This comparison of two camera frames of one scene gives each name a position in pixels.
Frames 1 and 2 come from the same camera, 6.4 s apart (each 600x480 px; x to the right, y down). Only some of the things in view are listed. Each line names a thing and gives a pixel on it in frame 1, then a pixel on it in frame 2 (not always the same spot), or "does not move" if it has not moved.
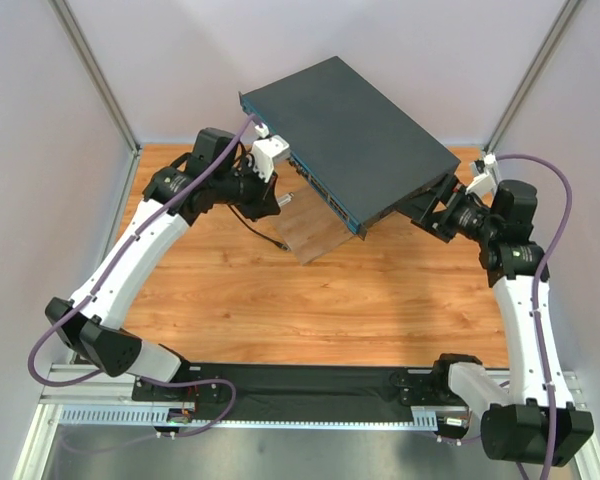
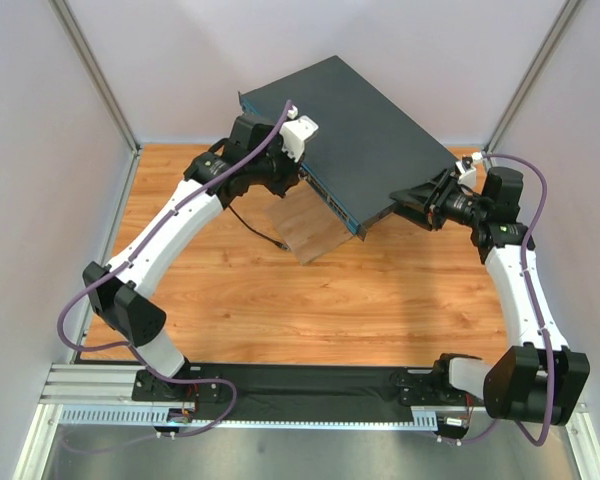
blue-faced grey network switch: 363,152 does not move
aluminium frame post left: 98,73 does not move
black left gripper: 266,195 -> 286,173
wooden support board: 312,225 does not move
